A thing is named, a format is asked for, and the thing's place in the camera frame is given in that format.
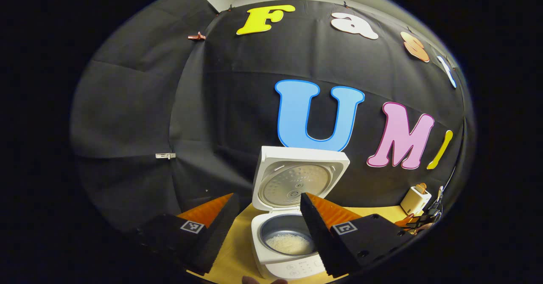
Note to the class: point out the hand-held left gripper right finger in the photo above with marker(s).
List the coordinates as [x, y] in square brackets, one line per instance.
[318, 241]

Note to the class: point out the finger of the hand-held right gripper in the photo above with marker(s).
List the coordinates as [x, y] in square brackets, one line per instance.
[404, 222]

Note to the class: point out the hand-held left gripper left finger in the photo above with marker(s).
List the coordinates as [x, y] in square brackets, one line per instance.
[214, 237]

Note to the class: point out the white rice heap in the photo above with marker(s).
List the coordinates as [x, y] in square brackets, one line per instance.
[288, 244]

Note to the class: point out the white rice cooker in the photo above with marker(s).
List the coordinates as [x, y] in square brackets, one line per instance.
[271, 161]

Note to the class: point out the white toaster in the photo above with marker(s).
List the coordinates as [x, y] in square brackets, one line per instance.
[413, 201]

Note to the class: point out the toasted bread slice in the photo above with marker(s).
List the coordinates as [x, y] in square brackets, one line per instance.
[421, 187]

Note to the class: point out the white cloth clip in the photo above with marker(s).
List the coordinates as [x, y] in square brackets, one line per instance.
[165, 156]

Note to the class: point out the black backdrop cloth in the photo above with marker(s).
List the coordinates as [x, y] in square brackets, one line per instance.
[229, 84]

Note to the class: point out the copper cloth clip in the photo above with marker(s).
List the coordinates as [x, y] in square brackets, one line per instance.
[196, 36]

